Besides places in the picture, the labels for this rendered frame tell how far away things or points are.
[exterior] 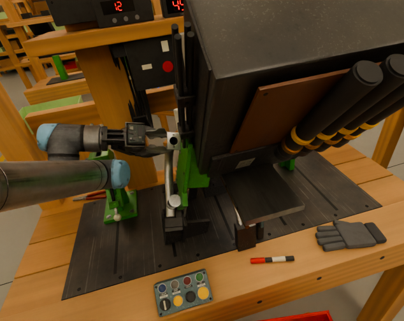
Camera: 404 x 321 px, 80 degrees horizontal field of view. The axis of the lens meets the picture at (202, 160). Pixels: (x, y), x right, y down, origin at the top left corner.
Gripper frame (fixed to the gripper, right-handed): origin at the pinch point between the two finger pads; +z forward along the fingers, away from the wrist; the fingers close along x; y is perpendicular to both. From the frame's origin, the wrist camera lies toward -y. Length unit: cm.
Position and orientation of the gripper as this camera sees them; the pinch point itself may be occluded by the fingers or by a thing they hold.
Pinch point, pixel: (171, 142)
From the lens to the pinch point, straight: 77.0
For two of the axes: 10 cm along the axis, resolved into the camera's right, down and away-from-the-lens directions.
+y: 2.8, -1.9, -9.4
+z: 9.6, 0.0, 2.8
